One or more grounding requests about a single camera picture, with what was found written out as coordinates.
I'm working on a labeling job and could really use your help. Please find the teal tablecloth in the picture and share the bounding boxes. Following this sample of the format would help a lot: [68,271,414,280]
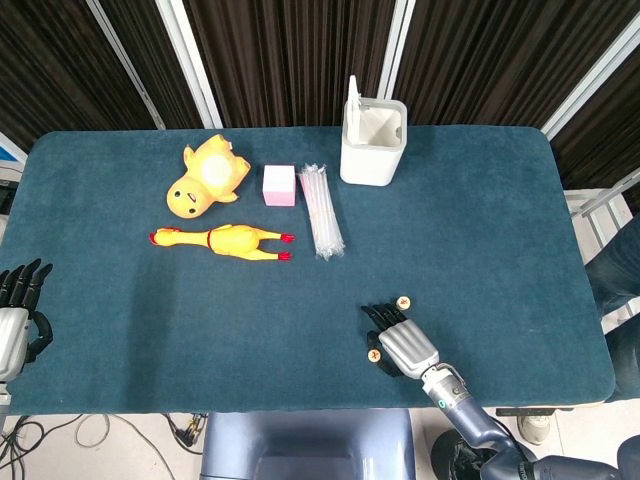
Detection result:
[0,125,617,416]

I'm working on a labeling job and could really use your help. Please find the yellow plush duck toy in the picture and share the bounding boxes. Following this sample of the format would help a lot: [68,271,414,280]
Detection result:
[166,133,252,220]

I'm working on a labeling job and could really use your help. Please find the white and blue panel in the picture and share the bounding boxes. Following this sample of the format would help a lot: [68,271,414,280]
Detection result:
[0,130,29,166]

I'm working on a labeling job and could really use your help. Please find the yellow rubber chicken toy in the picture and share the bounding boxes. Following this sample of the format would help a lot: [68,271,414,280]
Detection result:
[149,223,296,262]

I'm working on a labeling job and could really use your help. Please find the black floor cable bundle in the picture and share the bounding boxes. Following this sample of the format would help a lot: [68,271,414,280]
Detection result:
[0,413,81,480]

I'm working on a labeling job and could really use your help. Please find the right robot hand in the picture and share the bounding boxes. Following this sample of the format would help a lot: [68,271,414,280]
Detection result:
[359,301,441,380]

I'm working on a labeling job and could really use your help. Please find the white floor cable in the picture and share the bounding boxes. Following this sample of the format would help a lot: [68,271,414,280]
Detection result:
[74,413,176,480]

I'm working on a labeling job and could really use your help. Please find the white bin lid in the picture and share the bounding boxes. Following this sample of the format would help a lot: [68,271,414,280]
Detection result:
[346,74,363,146]

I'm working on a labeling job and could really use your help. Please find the bin with black bag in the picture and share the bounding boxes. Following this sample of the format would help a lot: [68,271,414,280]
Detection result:
[430,429,501,480]

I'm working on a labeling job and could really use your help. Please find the white square trash bin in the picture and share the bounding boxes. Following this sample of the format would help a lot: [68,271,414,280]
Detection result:
[339,98,408,187]

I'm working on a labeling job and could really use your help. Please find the blue-grey robot torso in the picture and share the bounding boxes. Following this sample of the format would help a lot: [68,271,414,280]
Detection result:
[199,409,417,480]

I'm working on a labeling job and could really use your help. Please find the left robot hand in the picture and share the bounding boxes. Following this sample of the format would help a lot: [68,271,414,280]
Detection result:
[0,257,55,382]

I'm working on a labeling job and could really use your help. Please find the white frame post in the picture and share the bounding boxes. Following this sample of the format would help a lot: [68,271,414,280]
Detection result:
[84,0,166,131]
[154,0,224,130]
[541,14,640,141]
[377,0,417,101]

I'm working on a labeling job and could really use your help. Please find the black power plug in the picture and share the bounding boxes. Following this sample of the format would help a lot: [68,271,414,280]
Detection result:
[167,412,209,454]

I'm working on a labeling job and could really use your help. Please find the dark brown pleated curtain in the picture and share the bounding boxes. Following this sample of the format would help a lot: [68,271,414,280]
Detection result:
[0,0,640,191]

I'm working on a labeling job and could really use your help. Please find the white metal rack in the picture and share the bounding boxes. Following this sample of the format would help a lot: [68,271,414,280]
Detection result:
[563,167,640,251]

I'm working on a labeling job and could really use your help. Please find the pale pink cube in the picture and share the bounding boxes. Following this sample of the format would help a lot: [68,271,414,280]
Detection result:
[262,164,298,208]

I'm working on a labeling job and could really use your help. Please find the bundle of wrapped straws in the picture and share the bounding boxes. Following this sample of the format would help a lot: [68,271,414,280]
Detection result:
[297,162,346,261]

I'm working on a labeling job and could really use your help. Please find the white shoe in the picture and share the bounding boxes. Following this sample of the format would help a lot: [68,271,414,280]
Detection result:
[517,413,552,446]

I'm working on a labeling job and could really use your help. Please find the person in blue jeans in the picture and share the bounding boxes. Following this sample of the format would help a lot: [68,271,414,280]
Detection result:
[584,212,640,401]

